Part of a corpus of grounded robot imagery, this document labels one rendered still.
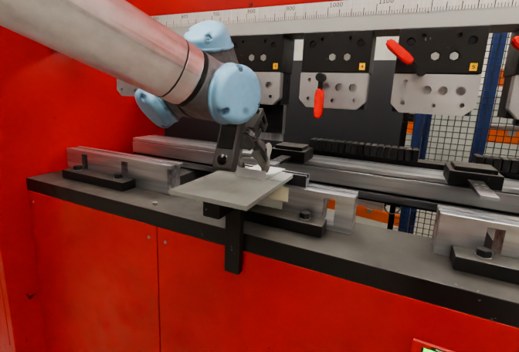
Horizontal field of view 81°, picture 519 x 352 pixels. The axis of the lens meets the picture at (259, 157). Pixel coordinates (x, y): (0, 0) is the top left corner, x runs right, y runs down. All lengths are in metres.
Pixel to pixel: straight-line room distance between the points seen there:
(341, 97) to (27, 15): 0.57
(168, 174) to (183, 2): 0.50
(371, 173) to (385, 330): 0.46
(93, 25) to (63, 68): 1.08
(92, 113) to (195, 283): 0.87
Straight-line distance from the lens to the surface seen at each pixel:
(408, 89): 0.70
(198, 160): 1.24
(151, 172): 1.04
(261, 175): 0.72
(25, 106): 1.33
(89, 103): 1.46
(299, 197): 0.79
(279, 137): 0.81
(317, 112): 0.69
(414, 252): 0.78
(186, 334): 1.02
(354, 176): 1.02
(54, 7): 0.32
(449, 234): 0.78
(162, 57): 0.35
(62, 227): 1.25
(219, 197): 0.60
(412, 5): 0.73
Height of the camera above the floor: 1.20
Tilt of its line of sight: 12 degrees down
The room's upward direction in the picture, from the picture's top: 3 degrees clockwise
